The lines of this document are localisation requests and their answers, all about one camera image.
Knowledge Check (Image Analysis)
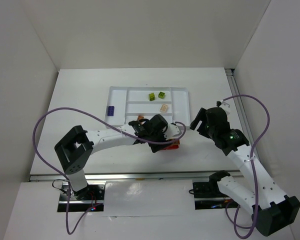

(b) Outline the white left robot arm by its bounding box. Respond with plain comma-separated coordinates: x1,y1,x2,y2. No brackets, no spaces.
54,114,181,200

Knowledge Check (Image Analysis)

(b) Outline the red stepped lego brick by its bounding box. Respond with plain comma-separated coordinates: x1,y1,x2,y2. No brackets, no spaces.
163,144,179,150

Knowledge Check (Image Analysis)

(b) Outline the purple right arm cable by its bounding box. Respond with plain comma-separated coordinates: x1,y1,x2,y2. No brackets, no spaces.
216,94,270,238

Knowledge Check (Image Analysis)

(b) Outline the aluminium rail front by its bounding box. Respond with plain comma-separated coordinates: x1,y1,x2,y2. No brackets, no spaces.
29,170,248,183

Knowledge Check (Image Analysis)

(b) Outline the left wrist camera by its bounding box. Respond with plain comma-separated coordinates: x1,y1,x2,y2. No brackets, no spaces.
163,123,182,141

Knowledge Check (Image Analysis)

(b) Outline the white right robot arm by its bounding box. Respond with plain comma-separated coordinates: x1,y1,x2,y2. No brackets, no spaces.
190,101,300,237

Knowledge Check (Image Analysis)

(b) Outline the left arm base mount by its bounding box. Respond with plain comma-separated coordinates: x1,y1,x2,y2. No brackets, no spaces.
51,179,106,213

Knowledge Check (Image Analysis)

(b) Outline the purple lego plate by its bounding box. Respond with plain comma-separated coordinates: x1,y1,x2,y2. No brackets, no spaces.
107,105,115,117

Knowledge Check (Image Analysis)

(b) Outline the cream lego plate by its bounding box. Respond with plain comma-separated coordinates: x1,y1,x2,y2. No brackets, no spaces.
159,104,169,113

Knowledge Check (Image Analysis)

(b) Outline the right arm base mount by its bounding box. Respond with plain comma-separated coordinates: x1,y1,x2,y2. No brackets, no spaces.
188,182,238,210

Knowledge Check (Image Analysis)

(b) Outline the lime green lego brick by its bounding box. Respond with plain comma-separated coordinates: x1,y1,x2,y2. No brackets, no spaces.
158,91,166,99
148,92,156,101

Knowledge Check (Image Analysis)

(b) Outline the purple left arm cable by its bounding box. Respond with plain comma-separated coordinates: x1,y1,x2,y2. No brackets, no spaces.
33,107,187,235

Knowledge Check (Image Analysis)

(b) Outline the white divided sorting tray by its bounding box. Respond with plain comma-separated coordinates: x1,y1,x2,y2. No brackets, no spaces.
104,86,191,127

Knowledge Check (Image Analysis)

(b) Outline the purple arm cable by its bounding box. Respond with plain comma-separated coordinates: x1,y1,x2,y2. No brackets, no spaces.
33,107,187,235
216,94,270,238

